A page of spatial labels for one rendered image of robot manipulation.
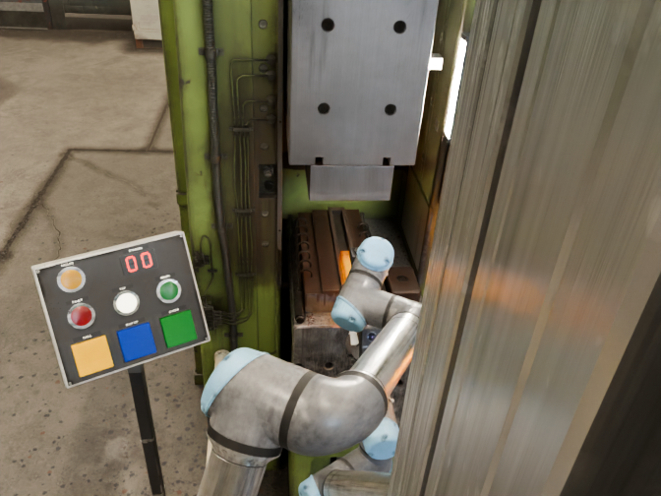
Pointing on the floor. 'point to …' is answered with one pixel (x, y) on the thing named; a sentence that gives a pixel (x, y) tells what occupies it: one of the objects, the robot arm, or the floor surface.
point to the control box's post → (146, 427)
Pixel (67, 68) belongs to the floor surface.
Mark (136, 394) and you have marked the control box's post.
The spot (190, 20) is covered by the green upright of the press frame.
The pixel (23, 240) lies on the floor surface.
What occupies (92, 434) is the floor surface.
